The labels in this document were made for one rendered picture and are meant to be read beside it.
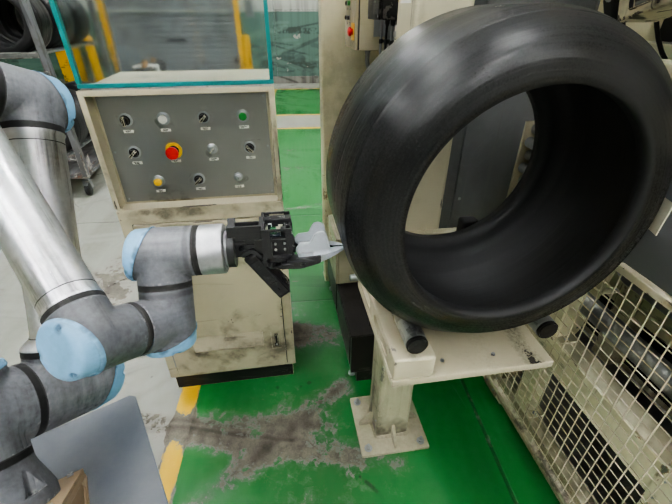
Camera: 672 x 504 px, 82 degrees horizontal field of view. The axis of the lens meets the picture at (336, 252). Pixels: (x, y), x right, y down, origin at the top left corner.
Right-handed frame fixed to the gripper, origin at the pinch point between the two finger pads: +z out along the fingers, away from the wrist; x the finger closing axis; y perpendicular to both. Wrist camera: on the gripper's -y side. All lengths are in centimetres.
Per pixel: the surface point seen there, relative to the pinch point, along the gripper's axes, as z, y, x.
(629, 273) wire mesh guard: 61, -7, -6
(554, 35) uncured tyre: 25.5, 36.5, -10.4
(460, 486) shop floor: 47, -107, 4
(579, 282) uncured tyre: 42.7, -2.7, -12.3
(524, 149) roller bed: 60, 5, 39
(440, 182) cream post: 30.8, 1.3, 26.8
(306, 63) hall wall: 70, -73, 902
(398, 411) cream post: 29, -91, 26
